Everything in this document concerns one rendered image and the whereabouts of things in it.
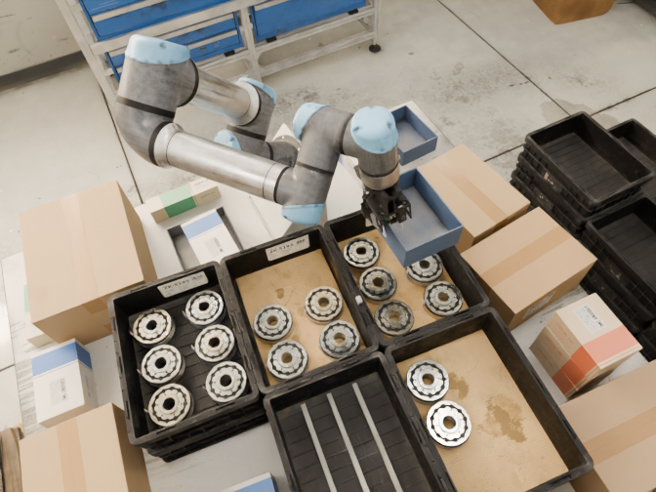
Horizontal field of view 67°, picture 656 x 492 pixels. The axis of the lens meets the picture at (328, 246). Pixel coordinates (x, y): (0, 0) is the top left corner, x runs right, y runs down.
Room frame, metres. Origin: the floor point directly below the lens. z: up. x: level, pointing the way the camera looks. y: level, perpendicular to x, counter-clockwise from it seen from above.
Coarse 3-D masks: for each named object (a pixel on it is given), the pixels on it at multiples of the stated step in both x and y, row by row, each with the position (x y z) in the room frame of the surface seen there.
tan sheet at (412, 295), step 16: (384, 240) 0.80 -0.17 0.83; (384, 256) 0.75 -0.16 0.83; (352, 272) 0.70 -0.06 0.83; (400, 272) 0.69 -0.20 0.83; (400, 288) 0.64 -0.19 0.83; (416, 288) 0.63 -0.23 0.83; (368, 304) 0.60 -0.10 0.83; (416, 304) 0.59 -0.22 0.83; (464, 304) 0.57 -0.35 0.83; (416, 320) 0.54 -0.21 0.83; (432, 320) 0.53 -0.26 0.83
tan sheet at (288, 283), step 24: (288, 264) 0.75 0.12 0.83; (312, 264) 0.74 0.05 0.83; (240, 288) 0.69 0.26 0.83; (264, 288) 0.68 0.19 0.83; (288, 288) 0.67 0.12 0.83; (312, 288) 0.66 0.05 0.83; (336, 288) 0.66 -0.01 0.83; (312, 336) 0.52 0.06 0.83; (360, 336) 0.51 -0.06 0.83; (264, 360) 0.47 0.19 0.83; (288, 360) 0.46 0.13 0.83; (312, 360) 0.45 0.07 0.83
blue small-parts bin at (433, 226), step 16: (400, 176) 0.78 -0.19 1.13; (416, 176) 0.80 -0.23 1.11; (416, 192) 0.78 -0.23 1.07; (432, 192) 0.73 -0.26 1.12; (416, 208) 0.73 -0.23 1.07; (432, 208) 0.72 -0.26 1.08; (448, 208) 0.67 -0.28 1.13; (416, 224) 0.68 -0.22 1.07; (432, 224) 0.68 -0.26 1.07; (448, 224) 0.66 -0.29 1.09; (400, 240) 0.64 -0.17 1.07; (416, 240) 0.63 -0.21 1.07; (432, 240) 0.59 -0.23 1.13; (448, 240) 0.61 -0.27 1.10; (400, 256) 0.58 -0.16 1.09; (416, 256) 0.58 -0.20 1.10
